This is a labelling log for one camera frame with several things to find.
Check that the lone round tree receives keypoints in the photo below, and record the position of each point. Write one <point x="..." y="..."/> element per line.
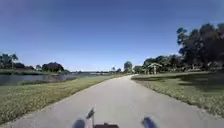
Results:
<point x="128" y="66"/>

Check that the open shelter with roof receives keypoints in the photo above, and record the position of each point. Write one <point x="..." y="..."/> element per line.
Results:
<point x="154" y="66"/>

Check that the grass strip by water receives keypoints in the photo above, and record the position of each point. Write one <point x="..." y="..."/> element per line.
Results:
<point x="30" y="95"/>

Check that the grey paved path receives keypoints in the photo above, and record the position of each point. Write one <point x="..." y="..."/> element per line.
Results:
<point x="115" y="100"/>

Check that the row of tall trees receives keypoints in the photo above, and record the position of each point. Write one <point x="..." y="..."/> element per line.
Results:
<point x="200" y="46"/>

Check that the distant trees across water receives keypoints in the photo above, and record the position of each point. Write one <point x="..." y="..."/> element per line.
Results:
<point x="50" y="67"/>

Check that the pond water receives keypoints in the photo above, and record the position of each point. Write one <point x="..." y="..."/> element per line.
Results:
<point x="20" y="79"/>

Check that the grass lawn under trees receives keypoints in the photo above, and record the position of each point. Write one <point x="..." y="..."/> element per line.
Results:
<point x="190" y="88"/>

